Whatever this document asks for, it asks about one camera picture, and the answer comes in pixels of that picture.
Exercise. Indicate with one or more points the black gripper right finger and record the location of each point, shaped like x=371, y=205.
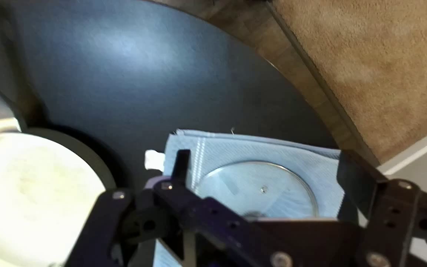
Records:
x=396, y=223

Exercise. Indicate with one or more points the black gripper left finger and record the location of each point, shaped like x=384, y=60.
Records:
x=140, y=227

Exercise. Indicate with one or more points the glass lid with black knob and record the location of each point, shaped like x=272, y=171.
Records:
x=258, y=190

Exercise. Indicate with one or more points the light blue folded cloth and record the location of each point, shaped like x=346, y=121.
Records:
x=252, y=149

